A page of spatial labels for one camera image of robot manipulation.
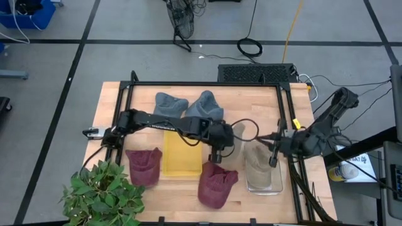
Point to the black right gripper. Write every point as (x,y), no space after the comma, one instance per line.
(290,142)

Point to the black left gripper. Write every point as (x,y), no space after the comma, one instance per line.
(218,135)

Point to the grey baseball cap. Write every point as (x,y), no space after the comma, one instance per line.
(169,105)
(205,105)

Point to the maroon baseball cap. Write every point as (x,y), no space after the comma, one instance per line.
(216,185)
(144,168)

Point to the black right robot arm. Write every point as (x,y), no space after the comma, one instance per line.
(329,122)

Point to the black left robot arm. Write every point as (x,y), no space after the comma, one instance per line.
(163,124)

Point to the clear plastic bin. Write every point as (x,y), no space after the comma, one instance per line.
(278,185)

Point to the yellow plastic bin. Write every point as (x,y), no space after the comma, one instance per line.
(182,157)

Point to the black perforated computer case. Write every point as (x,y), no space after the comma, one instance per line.
(254,73)

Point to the yellow white bottle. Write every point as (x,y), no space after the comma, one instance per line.
(342,172)

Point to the black support beam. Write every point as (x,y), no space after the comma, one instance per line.
(361,146)

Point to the white printed paper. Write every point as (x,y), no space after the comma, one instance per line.
(364,163)

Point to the black keyboard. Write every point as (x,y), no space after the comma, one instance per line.
(398,182)

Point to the green leafy plant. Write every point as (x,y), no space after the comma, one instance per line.
(100,194)

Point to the grey metal bar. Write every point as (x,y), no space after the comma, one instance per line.
(12,74)

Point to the black caster foot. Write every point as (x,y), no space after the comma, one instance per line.
(4,103)

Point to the blue plastic crate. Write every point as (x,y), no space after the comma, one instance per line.
(26,17)

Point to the black aluminium table frame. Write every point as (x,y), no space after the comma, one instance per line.
(204,83)

